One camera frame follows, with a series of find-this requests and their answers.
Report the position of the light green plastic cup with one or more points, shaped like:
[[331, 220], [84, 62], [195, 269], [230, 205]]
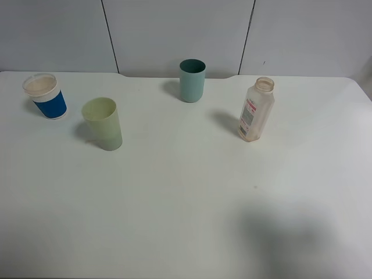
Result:
[[101, 116]]

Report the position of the clear cup with blue sleeve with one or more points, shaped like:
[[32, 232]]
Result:
[[44, 91]]

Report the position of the teal plastic cup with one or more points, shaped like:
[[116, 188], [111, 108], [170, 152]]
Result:
[[192, 79]]

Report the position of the clear plastic drink bottle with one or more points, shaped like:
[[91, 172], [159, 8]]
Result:
[[258, 103]]

